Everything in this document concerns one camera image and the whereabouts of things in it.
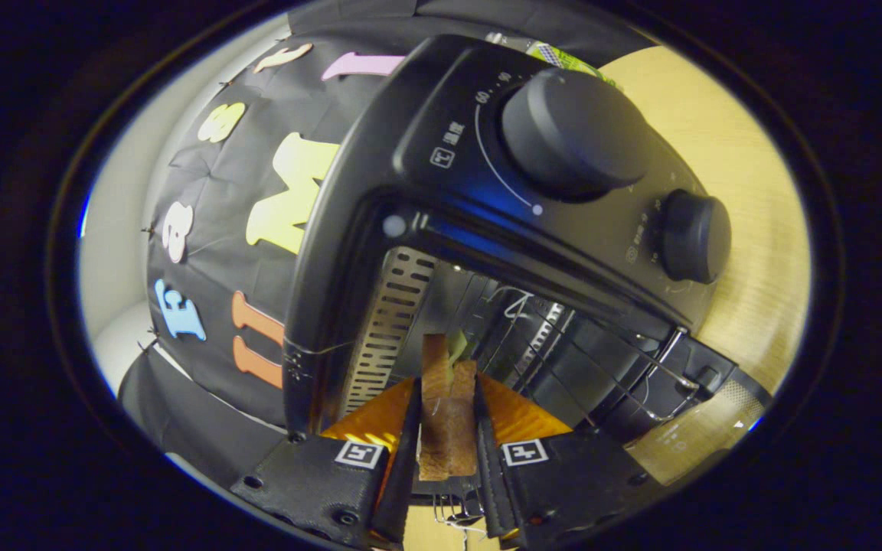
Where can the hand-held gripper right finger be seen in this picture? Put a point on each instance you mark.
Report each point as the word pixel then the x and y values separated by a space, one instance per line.
pixel 491 474

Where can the green label plastic bottle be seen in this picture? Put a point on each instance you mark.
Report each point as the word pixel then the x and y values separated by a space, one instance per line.
pixel 563 60

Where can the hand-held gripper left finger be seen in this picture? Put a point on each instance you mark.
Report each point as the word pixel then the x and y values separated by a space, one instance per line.
pixel 406 467

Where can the toasted bread sandwich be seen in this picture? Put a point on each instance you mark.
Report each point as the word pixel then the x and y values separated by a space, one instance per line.
pixel 449 428

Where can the black toaster oven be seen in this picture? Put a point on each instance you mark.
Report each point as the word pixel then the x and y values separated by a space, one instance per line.
pixel 441 138

